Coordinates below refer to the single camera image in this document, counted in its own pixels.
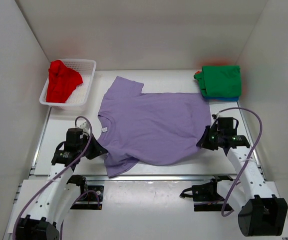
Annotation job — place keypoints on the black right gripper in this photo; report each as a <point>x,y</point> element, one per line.
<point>203,143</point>

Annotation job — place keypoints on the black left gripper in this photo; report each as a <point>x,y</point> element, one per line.
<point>98,149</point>

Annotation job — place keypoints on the purple t-shirt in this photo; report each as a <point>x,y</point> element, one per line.
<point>158,129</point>

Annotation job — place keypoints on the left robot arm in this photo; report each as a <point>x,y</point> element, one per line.
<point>42,217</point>

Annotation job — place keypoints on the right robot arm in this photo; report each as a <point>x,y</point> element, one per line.
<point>260,211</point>

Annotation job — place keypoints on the blue folded t-shirt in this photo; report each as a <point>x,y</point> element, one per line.
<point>223,99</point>

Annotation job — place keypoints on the green folded t-shirt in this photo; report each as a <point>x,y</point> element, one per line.
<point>220,81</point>

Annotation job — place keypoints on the red t-shirt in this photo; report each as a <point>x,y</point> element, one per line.
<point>62,81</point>

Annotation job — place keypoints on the white plastic basket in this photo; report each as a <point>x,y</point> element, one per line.
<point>77,101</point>

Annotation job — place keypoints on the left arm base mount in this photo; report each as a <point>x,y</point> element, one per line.
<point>93,200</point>

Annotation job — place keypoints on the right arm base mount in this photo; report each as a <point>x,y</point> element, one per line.
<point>205,196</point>

